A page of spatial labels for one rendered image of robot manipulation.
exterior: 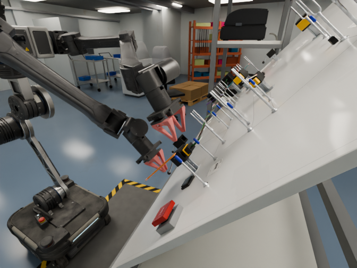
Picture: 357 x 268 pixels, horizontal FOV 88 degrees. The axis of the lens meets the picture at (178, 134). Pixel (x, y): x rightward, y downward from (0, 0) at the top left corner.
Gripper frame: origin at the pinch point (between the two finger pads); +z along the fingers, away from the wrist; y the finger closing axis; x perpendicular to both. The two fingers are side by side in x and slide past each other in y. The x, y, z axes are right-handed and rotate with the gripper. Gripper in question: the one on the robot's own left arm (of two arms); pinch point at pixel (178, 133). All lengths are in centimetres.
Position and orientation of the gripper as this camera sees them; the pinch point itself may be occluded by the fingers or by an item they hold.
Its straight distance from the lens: 55.3
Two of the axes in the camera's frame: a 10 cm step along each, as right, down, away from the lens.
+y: 4.7, -5.2, 7.2
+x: -7.5, 1.9, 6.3
